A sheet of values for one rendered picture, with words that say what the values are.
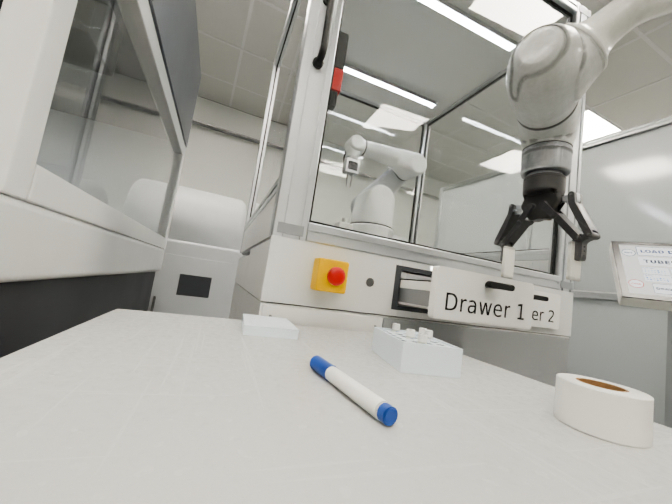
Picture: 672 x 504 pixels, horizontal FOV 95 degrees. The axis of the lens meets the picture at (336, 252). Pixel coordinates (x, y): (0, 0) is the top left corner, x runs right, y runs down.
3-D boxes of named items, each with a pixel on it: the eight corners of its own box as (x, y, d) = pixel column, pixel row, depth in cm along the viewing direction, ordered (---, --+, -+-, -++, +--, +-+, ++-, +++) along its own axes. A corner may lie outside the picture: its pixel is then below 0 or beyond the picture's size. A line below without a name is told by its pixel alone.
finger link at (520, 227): (534, 205, 63) (529, 202, 64) (499, 247, 69) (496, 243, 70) (547, 209, 65) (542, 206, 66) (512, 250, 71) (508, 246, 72)
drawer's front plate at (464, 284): (531, 330, 73) (534, 283, 74) (432, 318, 63) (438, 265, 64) (524, 328, 75) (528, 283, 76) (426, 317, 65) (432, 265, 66)
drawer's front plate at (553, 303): (558, 329, 97) (561, 295, 98) (490, 321, 87) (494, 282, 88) (553, 328, 99) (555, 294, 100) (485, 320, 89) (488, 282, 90)
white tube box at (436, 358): (460, 378, 40) (463, 349, 40) (399, 372, 39) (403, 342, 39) (418, 355, 52) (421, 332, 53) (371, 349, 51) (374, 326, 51)
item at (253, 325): (297, 339, 50) (299, 329, 50) (242, 335, 48) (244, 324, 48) (286, 326, 62) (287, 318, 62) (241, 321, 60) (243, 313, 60)
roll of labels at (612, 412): (540, 415, 30) (543, 373, 30) (571, 409, 34) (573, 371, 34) (637, 454, 24) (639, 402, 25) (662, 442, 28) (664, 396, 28)
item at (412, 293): (519, 321, 74) (521, 296, 75) (433, 310, 65) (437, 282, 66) (418, 303, 112) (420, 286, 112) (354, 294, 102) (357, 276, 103)
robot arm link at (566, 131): (520, 164, 72) (511, 138, 62) (525, 102, 74) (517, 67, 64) (578, 157, 66) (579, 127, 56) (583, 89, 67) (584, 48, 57)
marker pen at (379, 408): (398, 427, 23) (401, 405, 23) (380, 429, 22) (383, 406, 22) (321, 369, 35) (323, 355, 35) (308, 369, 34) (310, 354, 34)
